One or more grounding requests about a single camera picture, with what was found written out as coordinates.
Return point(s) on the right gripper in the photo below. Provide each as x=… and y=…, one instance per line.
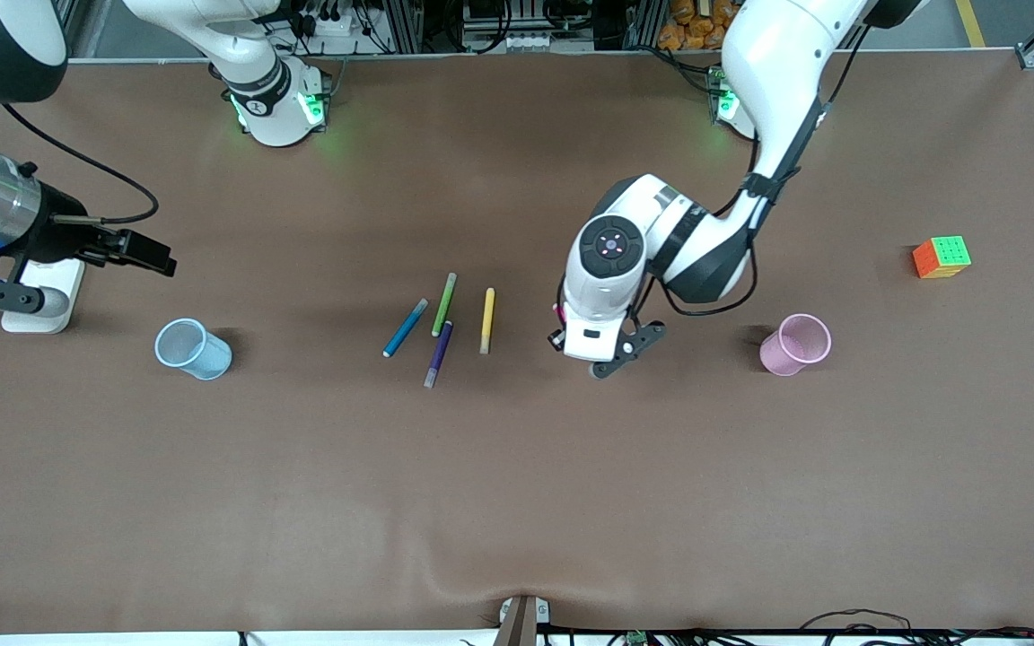
x=62, y=232

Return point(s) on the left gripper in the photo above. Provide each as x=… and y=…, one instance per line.
x=553, y=337

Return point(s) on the blue marker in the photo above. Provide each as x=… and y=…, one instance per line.
x=405, y=328

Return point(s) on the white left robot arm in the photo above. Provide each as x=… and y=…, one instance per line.
x=777, y=63

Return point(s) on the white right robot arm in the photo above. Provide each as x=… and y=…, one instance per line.
x=257, y=108

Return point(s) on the yellow marker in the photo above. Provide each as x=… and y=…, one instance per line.
x=486, y=321

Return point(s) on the white lamp stand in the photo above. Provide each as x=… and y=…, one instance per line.
x=73, y=278

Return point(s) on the green marker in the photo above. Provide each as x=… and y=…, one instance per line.
x=443, y=305

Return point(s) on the purple marker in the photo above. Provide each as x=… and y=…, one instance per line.
x=438, y=354

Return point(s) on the light blue mesh cup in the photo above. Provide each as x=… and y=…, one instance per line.
x=207, y=359

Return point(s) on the pink mesh cup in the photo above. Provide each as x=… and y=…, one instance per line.
x=777, y=357

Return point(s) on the white power strip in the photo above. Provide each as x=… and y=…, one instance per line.
x=337, y=27

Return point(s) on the white terminal block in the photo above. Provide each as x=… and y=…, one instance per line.
x=517, y=41

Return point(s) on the small green circuit board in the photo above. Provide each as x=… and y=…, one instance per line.
x=637, y=638

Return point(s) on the orange netted items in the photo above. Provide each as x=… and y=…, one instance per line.
x=687, y=31

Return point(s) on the colourful puzzle cube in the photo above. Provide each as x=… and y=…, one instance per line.
x=943, y=256

